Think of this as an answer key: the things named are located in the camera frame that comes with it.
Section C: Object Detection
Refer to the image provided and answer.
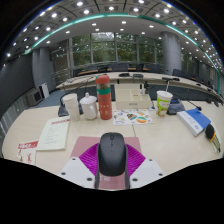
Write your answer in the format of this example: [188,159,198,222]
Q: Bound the ceiling lights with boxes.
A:
[3,0,224,68]

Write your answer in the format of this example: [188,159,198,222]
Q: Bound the black computer mouse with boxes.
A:
[97,132,129,178]

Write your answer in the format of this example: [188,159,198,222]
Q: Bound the white standing board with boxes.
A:
[38,82,50,99]

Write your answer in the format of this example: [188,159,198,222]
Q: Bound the red and white fan brochure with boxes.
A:
[16,139,39,165]

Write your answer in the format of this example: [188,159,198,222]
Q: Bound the white lidded ceramic mug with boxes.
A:
[79,92,99,121]

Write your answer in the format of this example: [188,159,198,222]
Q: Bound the stacked white paper cups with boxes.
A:
[61,92,81,122]

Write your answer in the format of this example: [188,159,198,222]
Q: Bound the green printed paper cup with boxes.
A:
[155,87,174,118]

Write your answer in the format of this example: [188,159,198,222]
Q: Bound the red bottle with green band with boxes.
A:
[95,74,113,121]

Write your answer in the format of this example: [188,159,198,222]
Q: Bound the black office chairs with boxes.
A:
[73,61,214,88]

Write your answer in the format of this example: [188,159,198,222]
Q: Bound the pink printed mouse pad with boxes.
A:
[69,135,143,191]

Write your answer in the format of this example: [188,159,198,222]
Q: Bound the colourful sticker sheet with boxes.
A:
[112,108,155,126]

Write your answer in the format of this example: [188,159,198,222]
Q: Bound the blue covered book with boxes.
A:
[176,108,212,137]

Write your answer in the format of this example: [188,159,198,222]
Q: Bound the white booklet with red heading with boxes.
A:
[35,116,71,152]

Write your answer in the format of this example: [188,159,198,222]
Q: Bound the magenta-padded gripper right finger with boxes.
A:
[124,143,166,190]

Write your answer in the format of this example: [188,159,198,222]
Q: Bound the curved conference desk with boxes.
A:
[55,71,224,101]

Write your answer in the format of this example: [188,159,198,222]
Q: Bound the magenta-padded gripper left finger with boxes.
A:
[59,143,101,190]

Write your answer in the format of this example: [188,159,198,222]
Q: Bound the beige cardboard box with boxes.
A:
[114,88,153,110]

